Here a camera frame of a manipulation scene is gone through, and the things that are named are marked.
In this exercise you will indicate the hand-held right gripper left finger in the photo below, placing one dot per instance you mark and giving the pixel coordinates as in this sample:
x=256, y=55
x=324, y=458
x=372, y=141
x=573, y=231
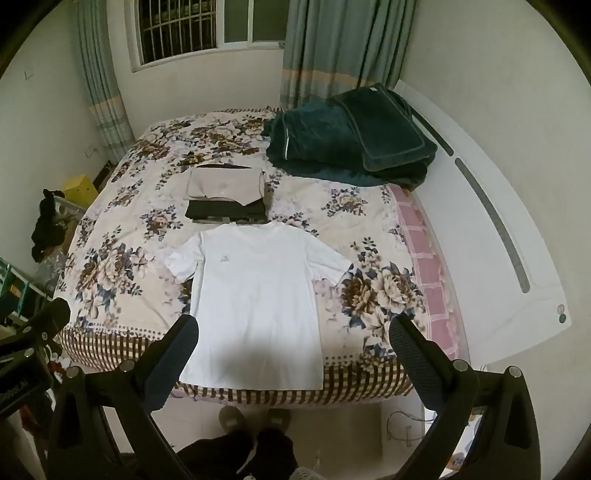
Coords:
x=178, y=353

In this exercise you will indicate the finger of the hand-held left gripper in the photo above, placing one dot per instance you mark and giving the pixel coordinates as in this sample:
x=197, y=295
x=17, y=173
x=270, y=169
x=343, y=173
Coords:
x=48, y=318

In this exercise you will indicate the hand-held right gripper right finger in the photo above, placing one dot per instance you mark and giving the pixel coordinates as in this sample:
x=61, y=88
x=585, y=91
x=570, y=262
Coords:
x=415, y=364

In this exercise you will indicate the white t-shirt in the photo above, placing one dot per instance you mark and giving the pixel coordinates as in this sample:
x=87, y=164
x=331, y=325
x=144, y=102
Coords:
x=254, y=300

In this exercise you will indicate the green crate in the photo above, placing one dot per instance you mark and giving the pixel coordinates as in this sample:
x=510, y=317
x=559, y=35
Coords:
x=18, y=281

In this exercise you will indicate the grey slipper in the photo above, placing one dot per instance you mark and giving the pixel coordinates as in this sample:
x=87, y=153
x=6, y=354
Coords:
x=278, y=417
x=233, y=417

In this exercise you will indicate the black cloth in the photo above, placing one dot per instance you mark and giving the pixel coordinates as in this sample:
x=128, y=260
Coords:
x=48, y=226

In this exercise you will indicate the white plastic basket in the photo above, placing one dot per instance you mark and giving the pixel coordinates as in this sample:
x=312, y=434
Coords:
x=74, y=210

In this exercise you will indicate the pink checked mattress cover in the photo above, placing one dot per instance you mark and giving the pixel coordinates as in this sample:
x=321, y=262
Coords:
x=425, y=249

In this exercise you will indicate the white headboard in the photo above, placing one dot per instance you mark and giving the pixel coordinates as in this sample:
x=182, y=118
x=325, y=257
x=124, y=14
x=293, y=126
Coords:
x=461, y=240

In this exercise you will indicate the yellow box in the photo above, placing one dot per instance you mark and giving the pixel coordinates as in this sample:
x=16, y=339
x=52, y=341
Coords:
x=81, y=189

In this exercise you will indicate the person's right leg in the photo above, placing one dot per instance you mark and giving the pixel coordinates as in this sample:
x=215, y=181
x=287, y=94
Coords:
x=277, y=450

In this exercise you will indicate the black folded garment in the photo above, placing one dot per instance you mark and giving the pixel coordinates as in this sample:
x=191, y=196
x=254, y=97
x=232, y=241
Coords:
x=217, y=211

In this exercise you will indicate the beige folded garment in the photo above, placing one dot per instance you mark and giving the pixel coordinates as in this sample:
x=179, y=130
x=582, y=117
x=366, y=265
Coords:
x=221, y=184

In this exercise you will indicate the floral bedsheet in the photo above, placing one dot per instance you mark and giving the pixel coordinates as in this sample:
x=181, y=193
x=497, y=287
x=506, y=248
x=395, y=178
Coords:
x=138, y=157

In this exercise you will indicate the narrow grey-green curtain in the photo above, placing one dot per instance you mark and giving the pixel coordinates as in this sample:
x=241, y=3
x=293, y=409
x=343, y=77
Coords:
x=99, y=92

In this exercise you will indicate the dark green pillow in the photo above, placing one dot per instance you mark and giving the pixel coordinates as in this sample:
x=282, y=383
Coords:
x=392, y=134

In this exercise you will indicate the dark green blanket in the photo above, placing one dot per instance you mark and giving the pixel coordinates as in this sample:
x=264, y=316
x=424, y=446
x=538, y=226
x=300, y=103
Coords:
x=314, y=143

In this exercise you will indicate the wide grey-green curtain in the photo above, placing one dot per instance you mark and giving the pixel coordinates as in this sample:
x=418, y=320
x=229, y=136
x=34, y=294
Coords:
x=341, y=46

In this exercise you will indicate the barred window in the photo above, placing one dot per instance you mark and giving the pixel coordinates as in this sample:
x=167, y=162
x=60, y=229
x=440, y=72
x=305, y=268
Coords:
x=240, y=23

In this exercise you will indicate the wall socket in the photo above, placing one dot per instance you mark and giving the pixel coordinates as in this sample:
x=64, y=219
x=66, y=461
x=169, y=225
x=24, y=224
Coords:
x=92, y=152

